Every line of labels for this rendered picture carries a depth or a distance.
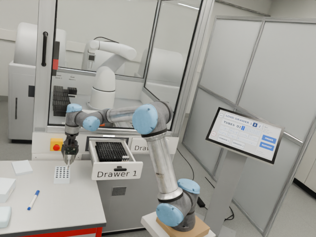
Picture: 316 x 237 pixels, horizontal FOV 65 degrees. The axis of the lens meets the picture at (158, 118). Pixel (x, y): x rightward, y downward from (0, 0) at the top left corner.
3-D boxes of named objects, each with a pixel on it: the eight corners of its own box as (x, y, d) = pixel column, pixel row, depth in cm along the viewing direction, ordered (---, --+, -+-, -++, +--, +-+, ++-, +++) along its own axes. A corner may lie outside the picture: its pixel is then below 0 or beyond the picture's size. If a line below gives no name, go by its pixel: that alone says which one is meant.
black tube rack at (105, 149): (127, 167, 157) (129, 158, 155) (99, 168, 150) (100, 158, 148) (119, 150, 176) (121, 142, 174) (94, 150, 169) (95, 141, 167)
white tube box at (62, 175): (69, 183, 143) (69, 177, 141) (53, 183, 140) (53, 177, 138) (69, 171, 153) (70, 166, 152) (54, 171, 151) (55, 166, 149)
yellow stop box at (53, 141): (62, 152, 158) (63, 141, 156) (50, 151, 155) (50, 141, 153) (61, 147, 162) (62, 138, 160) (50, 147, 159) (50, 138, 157)
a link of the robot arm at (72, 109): (75, 109, 125) (63, 103, 129) (73, 129, 129) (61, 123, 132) (86, 106, 132) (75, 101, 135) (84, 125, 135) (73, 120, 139)
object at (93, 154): (137, 174, 152) (138, 166, 150) (94, 176, 142) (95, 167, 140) (122, 144, 187) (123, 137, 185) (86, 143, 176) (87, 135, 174)
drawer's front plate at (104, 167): (139, 178, 152) (143, 162, 148) (91, 180, 140) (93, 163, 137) (139, 177, 153) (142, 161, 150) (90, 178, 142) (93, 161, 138)
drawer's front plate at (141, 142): (166, 153, 192) (169, 139, 189) (130, 152, 180) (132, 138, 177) (165, 151, 194) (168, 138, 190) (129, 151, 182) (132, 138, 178)
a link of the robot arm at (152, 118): (195, 212, 115) (167, 98, 110) (182, 232, 103) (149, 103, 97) (173, 211, 122) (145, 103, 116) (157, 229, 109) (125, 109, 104)
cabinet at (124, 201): (156, 232, 224) (176, 154, 198) (27, 249, 182) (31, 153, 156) (129, 172, 305) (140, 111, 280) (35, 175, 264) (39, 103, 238)
